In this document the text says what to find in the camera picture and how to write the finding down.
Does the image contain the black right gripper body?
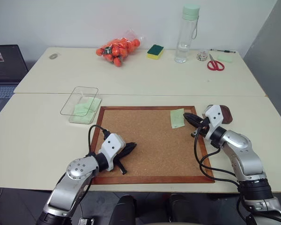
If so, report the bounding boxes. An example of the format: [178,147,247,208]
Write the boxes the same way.
[194,118,212,139]

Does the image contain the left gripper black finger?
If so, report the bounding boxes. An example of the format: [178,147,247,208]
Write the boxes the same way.
[117,160,128,175]
[123,142,138,157]

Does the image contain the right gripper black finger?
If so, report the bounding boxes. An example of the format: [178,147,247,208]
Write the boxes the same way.
[183,112,203,123]
[185,117,202,129]

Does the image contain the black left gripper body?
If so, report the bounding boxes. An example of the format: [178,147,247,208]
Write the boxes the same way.
[114,146,130,165]

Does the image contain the green sticky note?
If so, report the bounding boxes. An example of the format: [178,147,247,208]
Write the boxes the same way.
[170,108,186,129]

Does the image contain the small glass jar of pushpins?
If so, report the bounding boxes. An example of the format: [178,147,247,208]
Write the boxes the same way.
[197,50,208,62]

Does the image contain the clear plastic box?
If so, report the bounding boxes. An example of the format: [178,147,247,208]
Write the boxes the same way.
[60,86,103,125]

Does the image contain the green sticky note pad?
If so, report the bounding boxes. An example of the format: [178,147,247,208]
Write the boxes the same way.
[217,54,234,64]

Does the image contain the wood-framed cork board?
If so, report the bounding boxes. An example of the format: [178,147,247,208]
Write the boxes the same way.
[90,105,215,185]

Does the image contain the dark rounded shape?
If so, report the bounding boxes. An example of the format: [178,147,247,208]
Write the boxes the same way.
[169,193,193,222]
[109,195,138,225]

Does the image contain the green notes stack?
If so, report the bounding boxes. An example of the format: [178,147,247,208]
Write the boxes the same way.
[74,96,102,117]

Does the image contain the black pen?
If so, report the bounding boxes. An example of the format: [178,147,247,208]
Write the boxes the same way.
[210,48,237,54]

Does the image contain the green and yellow sponge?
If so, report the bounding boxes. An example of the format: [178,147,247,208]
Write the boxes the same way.
[146,43,165,60]

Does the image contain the clear bottle with green lid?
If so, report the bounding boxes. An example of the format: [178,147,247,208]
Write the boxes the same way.
[174,5,200,64]

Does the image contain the bag of orange fruits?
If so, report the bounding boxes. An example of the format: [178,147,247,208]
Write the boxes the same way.
[95,29,145,68]

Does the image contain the grey laptop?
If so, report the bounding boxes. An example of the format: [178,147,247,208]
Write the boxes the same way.
[0,44,30,116]

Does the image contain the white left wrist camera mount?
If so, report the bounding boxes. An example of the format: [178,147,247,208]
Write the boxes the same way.
[100,133,126,172]

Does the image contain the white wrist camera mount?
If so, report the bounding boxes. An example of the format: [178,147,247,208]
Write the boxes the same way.
[202,105,225,141]
[100,133,126,172]

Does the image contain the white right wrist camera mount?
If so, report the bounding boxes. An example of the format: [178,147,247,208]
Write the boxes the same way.
[202,105,225,141]

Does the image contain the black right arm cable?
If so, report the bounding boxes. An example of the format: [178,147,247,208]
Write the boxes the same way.
[190,130,240,187]

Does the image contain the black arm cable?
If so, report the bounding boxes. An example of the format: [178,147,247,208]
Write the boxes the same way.
[85,125,111,158]
[190,130,240,187]

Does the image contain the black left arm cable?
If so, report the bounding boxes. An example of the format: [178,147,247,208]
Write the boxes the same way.
[85,125,111,158]

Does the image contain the red-handled scissors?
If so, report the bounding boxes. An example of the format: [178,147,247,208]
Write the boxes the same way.
[207,53,226,71]

